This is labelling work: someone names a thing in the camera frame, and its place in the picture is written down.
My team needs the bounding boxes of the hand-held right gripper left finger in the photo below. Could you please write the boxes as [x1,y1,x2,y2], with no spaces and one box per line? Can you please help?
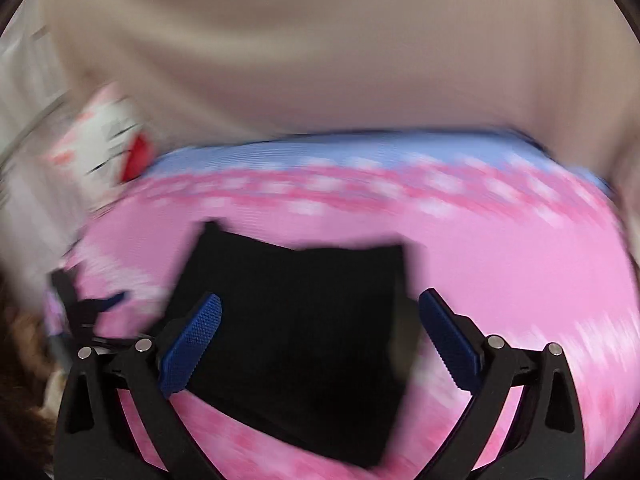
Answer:
[54,291,222,480]

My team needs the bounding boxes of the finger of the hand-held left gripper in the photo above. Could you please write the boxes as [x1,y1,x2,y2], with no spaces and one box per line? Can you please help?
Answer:
[75,290,128,321]

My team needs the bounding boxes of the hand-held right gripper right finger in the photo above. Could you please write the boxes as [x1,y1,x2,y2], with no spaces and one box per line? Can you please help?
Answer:
[418,288,586,480]

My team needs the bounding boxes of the black pants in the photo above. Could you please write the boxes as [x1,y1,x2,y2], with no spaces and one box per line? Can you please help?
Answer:
[160,220,423,471]

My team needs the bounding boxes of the pink rose print bedsheet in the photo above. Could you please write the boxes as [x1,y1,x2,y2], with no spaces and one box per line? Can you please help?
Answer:
[45,130,640,480]

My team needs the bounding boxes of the brown cloth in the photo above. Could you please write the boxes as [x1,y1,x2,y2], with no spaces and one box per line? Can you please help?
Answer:
[0,305,58,471]

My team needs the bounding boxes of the white satin curtain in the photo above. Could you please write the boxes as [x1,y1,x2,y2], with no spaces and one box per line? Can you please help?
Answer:
[0,25,86,286]

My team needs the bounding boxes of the cat face pillow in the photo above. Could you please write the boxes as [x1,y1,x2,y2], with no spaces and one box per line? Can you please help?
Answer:
[45,82,158,211]

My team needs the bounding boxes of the beige cloth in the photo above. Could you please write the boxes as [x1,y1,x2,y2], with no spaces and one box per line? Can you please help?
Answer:
[40,0,640,161]

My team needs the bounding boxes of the metal rail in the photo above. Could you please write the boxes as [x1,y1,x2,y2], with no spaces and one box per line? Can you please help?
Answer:
[0,92,73,168]

